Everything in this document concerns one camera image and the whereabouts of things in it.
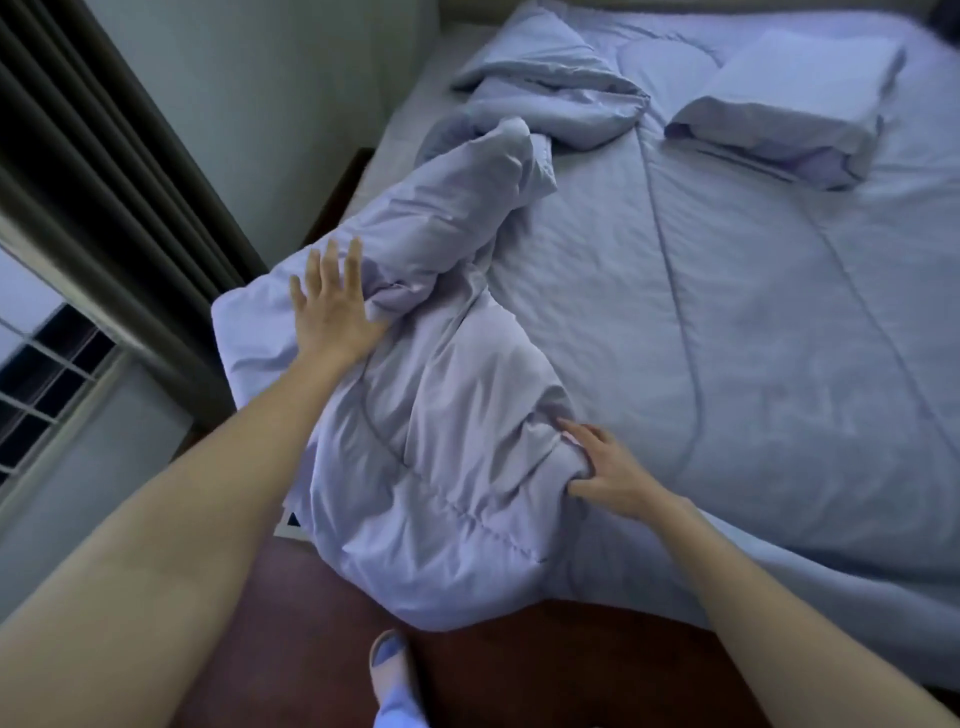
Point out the dark grey curtain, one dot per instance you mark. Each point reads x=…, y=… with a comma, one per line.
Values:
x=97, y=165

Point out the light blue pillow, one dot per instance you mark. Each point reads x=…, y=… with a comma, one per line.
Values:
x=795, y=97

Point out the person's right forearm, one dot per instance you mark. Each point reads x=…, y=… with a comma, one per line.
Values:
x=765, y=622

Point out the white mattress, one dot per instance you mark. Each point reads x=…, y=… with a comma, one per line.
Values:
x=420, y=105

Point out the small white floor object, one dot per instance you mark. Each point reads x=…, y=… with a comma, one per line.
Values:
x=291, y=526

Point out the person's left hand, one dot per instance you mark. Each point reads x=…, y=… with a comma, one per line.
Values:
x=330, y=319

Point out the person's left middle finger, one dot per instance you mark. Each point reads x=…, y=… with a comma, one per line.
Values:
x=332, y=264

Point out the person's left little finger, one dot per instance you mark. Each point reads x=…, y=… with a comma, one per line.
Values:
x=298, y=292

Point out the person's left forearm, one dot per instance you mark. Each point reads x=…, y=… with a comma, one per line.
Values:
x=165, y=540

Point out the light blue quilted duvet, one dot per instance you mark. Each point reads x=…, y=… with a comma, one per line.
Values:
x=712, y=315

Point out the person's right thumb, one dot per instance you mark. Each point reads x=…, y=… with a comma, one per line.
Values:
x=583, y=487

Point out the light blue slipper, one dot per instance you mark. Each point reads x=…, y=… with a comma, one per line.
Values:
x=394, y=679

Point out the person's right hand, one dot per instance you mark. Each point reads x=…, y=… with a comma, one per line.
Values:
x=622, y=476

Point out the dark wooden bed frame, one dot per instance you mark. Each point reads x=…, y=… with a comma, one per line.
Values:
x=337, y=196

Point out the window with white grille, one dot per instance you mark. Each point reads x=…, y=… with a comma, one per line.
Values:
x=45, y=375

